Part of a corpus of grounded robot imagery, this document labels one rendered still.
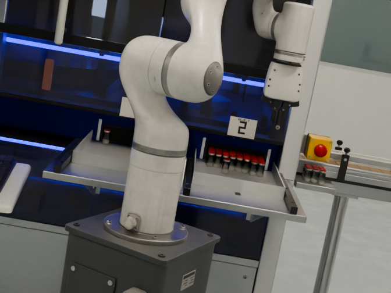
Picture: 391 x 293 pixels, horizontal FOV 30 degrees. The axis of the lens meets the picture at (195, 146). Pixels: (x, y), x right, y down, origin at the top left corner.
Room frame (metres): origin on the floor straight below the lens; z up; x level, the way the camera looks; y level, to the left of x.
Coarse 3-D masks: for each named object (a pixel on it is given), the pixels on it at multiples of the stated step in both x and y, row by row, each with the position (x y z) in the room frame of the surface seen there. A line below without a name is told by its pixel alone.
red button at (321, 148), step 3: (318, 144) 2.23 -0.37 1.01; (321, 144) 2.23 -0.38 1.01; (315, 147) 2.22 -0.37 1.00; (318, 147) 2.21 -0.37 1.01; (321, 147) 2.21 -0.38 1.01; (324, 147) 2.21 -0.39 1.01; (315, 150) 2.21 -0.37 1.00; (318, 150) 2.21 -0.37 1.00; (321, 150) 2.21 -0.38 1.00; (324, 150) 2.21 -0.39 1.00; (327, 150) 2.22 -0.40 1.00; (315, 153) 2.22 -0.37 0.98; (318, 153) 2.21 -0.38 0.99; (321, 153) 2.21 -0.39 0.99; (324, 153) 2.21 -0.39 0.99; (318, 156) 2.22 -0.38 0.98; (321, 156) 2.21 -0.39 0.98
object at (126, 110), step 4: (124, 100) 2.23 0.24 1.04; (128, 100) 2.23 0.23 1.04; (124, 104) 2.23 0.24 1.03; (128, 104) 2.23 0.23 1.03; (120, 108) 2.23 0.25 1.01; (124, 108) 2.23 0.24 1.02; (128, 108) 2.23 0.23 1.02; (120, 112) 2.23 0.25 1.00; (124, 112) 2.23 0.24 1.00; (128, 112) 2.23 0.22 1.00; (132, 112) 2.23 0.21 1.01; (128, 116) 2.23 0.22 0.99; (132, 116) 2.23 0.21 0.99
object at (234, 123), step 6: (234, 120) 2.24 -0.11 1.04; (240, 120) 2.24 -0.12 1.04; (246, 120) 2.24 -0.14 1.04; (252, 120) 2.24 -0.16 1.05; (234, 126) 2.24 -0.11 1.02; (240, 126) 2.24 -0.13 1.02; (246, 126) 2.24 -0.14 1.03; (252, 126) 2.24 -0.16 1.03; (228, 132) 2.24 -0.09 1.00; (234, 132) 2.24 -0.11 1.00; (246, 132) 2.24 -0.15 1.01; (252, 132) 2.24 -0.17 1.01; (252, 138) 2.24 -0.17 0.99
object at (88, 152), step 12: (84, 144) 2.16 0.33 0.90; (96, 144) 2.26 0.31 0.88; (108, 144) 2.29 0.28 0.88; (72, 156) 1.97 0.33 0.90; (84, 156) 1.97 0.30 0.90; (96, 156) 1.97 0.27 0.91; (108, 156) 1.97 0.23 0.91; (120, 156) 2.15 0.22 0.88; (108, 168) 1.97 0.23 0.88; (120, 168) 1.98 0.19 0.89
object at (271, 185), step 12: (204, 168) 2.19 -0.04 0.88; (216, 168) 2.23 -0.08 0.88; (276, 168) 2.23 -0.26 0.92; (192, 180) 1.98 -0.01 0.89; (204, 180) 1.98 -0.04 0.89; (216, 180) 1.98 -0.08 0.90; (228, 180) 1.98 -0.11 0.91; (240, 180) 1.98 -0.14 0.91; (252, 180) 2.14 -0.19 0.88; (264, 180) 2.17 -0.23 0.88; (276, 180) 2.16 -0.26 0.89; (252, 192) 1.98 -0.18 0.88; (264, 192) 1.98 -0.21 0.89; (276, 192) 1.98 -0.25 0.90
